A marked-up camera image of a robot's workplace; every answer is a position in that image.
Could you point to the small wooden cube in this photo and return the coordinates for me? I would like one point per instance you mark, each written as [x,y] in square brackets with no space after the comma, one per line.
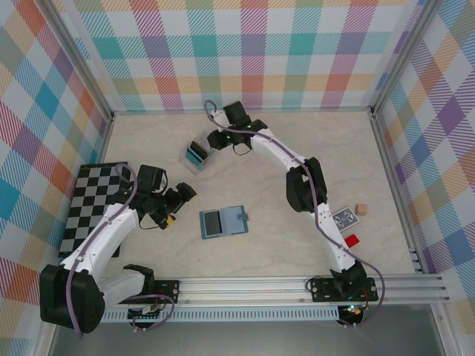
[361,210]

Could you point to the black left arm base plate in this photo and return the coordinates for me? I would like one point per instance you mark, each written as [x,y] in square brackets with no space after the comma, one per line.
[170,291]

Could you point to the black and silver chessboard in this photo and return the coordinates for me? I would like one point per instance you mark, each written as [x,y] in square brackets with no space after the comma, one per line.
[96,189]

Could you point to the small red block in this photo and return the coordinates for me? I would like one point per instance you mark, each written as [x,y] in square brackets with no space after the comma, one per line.
[352,240]

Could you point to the black glossy credit card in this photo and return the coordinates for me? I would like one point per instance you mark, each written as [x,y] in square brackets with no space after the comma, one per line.
[213,224]

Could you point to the aluminium frame post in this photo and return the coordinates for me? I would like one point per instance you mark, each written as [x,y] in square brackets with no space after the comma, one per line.
[82,59]
[402,55]

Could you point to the dark credit card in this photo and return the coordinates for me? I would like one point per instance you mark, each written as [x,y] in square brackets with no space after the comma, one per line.
[200,151]

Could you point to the clear plastic box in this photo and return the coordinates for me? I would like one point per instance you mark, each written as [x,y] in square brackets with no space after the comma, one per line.
[194,168]

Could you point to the small circuit board with lights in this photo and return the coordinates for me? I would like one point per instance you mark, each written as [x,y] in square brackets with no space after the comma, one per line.
[352,309]

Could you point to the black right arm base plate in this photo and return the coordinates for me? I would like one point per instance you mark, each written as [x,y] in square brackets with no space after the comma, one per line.
[319,291]

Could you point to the blue leather card holder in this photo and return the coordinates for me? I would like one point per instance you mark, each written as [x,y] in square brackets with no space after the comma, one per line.
[234,221]

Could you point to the teal credit card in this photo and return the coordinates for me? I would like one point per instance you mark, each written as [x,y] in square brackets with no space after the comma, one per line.
[193,157]

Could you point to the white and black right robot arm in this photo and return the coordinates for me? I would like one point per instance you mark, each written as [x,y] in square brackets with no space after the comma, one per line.
[300,185]

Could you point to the wide aluminium mounting rail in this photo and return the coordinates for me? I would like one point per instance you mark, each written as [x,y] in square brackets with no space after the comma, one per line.
[241,289]

